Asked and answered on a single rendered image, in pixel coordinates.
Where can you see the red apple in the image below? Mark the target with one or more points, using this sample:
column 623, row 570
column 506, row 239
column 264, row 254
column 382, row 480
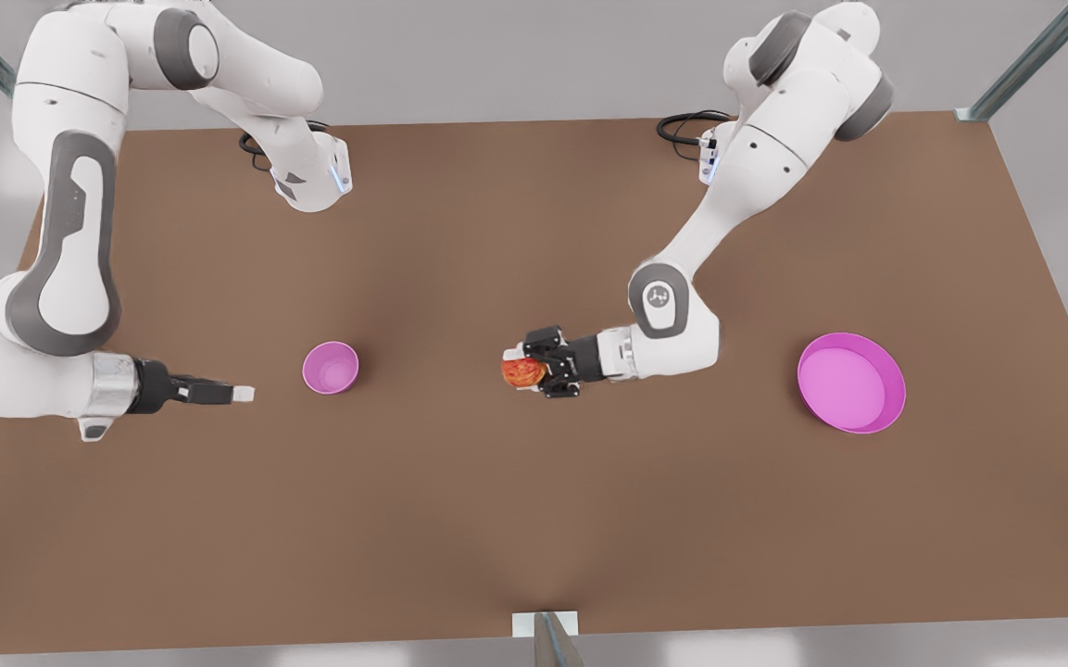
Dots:
column 522, row 372

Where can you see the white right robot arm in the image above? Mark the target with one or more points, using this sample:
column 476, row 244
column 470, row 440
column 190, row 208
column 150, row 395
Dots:
column 70, row 241

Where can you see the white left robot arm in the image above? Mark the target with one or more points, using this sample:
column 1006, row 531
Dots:
column 774, row 139

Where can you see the small pink bowl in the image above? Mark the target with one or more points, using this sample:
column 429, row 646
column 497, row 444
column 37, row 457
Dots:
column 331, row 368

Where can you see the pink plate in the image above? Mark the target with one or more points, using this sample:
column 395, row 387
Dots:
column 848, row 383

